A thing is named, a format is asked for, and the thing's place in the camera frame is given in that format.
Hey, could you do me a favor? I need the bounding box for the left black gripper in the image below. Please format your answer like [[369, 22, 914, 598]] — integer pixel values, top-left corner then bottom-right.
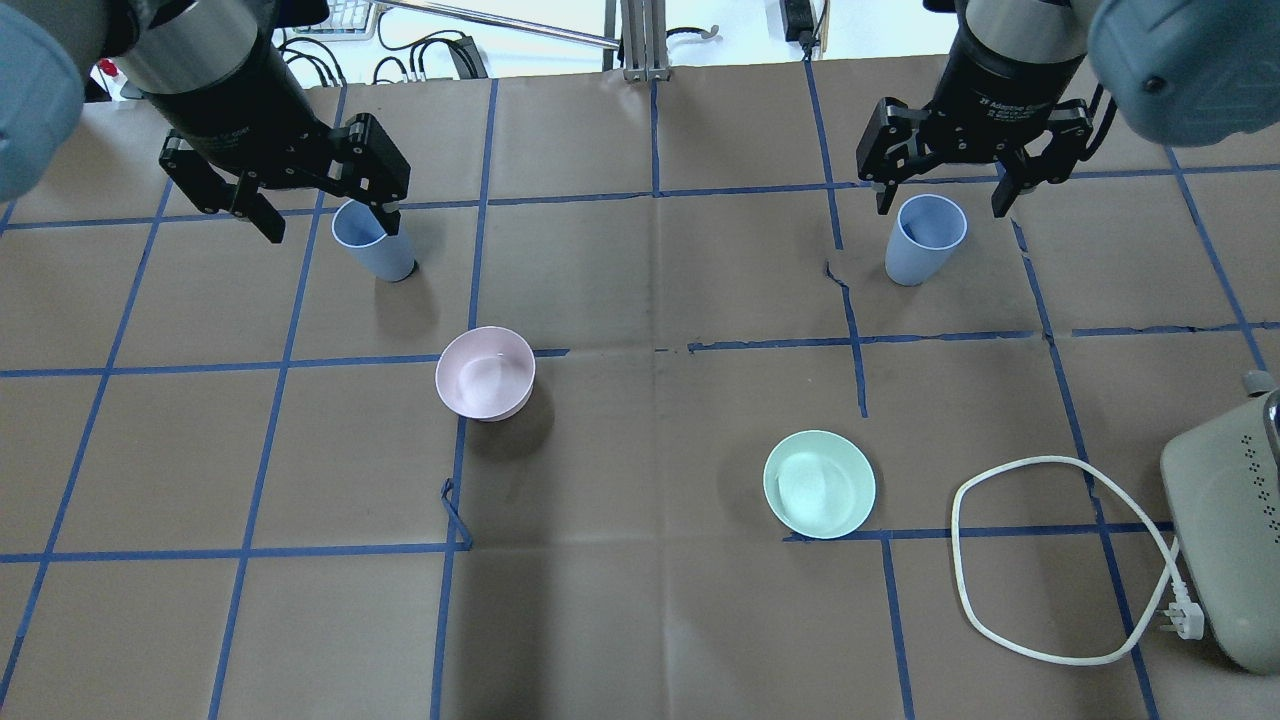
[[159, 113, 411, 243]]

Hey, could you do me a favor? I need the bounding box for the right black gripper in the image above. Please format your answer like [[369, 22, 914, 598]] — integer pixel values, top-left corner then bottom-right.
[[856, 97, 1094, 218]]

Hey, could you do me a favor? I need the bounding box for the blue cup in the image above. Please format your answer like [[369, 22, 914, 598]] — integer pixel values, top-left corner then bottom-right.
[[884, 193, 969, 287], [332, 200, 417, 283]]

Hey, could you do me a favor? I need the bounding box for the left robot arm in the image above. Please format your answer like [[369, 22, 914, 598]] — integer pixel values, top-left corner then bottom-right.
[[1, 1, 411, 243]]

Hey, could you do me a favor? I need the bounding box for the black power adapter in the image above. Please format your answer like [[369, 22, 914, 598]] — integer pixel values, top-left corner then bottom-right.
[[445, 35, 489, 79]]

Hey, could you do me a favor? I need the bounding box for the pink bowl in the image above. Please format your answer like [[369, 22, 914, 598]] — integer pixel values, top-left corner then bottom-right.
[[434, 325, 536, 421]]

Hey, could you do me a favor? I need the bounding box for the metal rod stand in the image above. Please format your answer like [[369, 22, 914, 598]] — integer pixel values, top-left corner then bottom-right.
[[380, 1, 620, 50]]

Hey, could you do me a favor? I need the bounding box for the green bowl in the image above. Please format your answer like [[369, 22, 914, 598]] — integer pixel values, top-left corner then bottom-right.
[[762, 429, 877, 541]]

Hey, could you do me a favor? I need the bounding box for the cream toaster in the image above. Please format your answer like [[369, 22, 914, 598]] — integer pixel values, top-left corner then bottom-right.
[[1160, 372, 1279, 675]]

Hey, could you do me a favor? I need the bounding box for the aluminium frame post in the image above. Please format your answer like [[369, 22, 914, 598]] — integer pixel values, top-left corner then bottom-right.
[[605, 1, 671, 83]]

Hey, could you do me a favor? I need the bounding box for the white toaster power cable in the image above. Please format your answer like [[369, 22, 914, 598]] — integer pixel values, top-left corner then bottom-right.
[[951, 456, 1204, 667]]

